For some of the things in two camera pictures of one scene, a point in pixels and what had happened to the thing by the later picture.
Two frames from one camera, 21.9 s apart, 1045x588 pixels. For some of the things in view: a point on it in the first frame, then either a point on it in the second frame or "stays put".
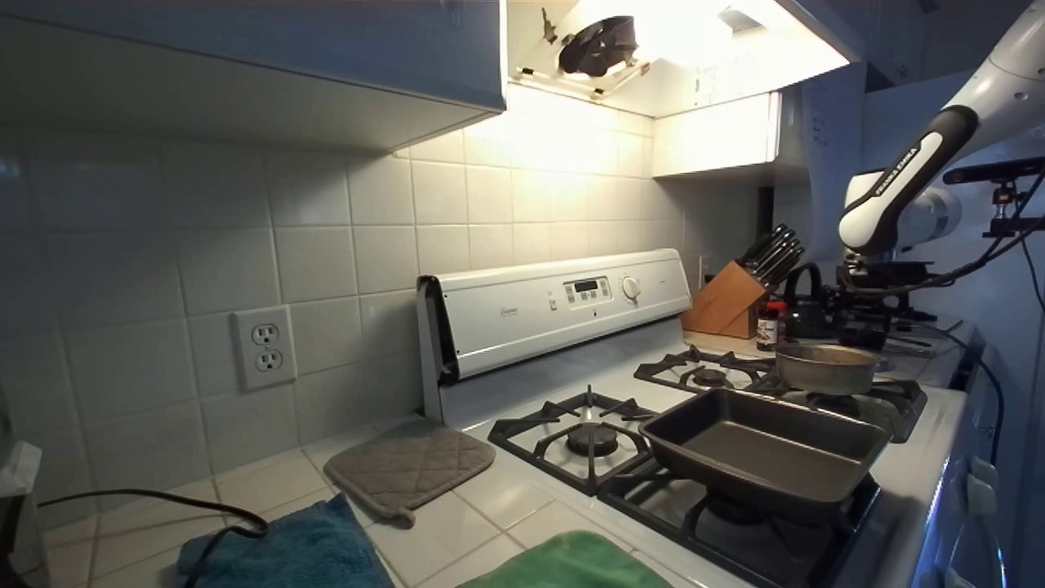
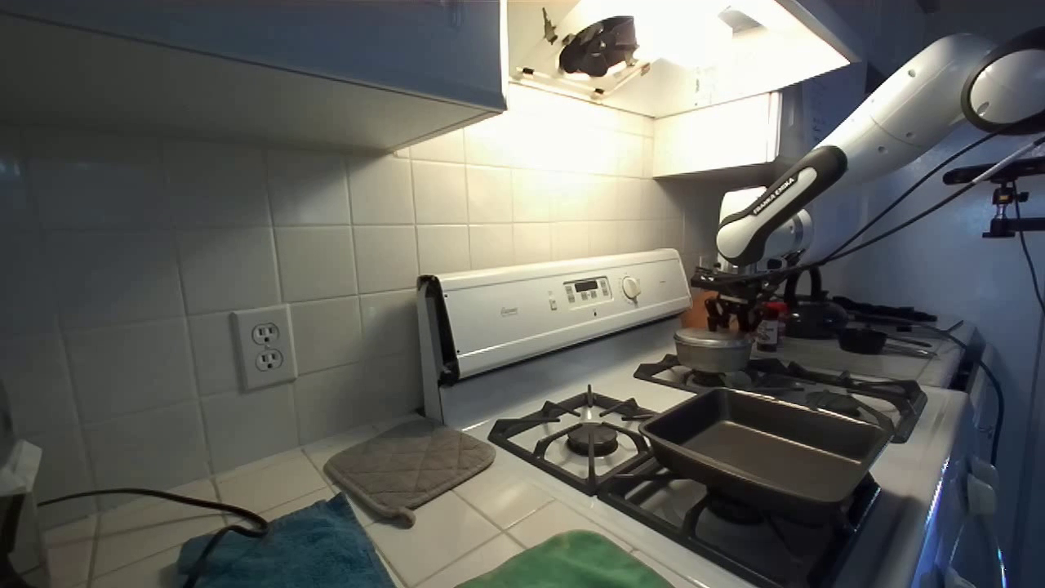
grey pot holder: [405, 461] stays put
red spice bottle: [767, 324] stays put
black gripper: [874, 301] -> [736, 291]
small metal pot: [823, 366] -> [712, 350]
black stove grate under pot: [900, 403] stays put
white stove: [758, 461] stays put
